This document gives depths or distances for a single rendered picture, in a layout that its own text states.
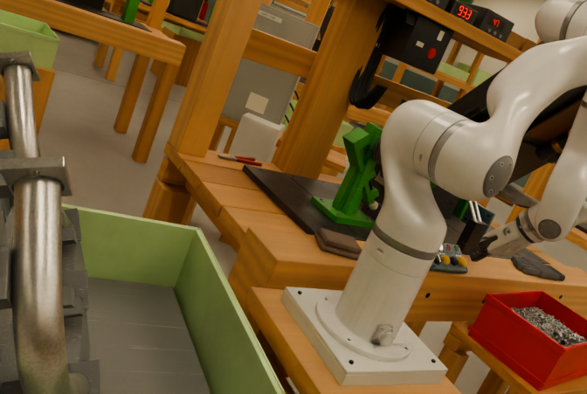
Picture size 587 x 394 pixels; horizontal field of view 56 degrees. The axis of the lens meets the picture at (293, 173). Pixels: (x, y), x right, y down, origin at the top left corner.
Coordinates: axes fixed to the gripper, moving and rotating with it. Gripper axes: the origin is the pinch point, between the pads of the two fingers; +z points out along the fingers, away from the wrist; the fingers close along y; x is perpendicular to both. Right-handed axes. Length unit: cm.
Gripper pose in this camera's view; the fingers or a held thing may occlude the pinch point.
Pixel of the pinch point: (477, 253)
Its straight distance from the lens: 155.0
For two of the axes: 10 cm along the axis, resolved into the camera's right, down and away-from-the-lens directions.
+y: 7.9, 1.6, 5.9
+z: -5.8, 4.9, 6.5
